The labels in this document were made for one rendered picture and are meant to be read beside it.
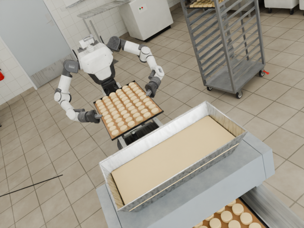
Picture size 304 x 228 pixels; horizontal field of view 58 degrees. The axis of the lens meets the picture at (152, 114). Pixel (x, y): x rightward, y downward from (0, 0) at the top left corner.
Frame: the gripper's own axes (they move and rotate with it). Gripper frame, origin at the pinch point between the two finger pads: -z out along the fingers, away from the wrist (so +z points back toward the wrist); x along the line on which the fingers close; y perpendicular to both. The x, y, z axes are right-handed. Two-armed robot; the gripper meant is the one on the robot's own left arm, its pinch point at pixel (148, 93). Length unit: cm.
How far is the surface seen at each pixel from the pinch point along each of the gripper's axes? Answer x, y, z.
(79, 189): -99, -114, -30
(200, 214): 7, 67, -97
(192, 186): 18, 65, -92
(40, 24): 10, -343, 250
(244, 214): -8, 81, -86
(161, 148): 27, 50, -80
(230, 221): -8, 75, -90
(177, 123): 30, 54, -67
